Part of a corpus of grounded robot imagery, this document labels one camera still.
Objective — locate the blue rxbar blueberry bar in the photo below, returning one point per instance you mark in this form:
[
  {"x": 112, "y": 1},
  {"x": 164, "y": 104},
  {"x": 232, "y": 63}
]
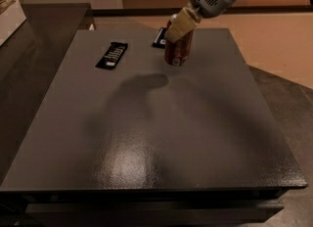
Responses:
[{"x": 160, "y": 40}]

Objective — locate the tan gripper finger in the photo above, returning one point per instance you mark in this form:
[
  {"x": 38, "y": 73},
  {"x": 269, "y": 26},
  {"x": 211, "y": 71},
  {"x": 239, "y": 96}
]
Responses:
[{"x": 187, "y": 20}]

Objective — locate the white box at left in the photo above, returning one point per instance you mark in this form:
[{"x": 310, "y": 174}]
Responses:
[{"x": 11, "y": 20}]

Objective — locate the red coke can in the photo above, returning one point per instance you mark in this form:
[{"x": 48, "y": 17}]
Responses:
[{"x": 177, "y": 54}]

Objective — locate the black snack bar wrapper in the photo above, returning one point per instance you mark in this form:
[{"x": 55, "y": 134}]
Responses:
[{"x": 112, "y": 56}]

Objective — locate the grey cabinet drawer front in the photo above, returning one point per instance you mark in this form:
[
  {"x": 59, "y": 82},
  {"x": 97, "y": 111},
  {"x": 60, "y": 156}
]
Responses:
[{"x": 154, "y": 214}]

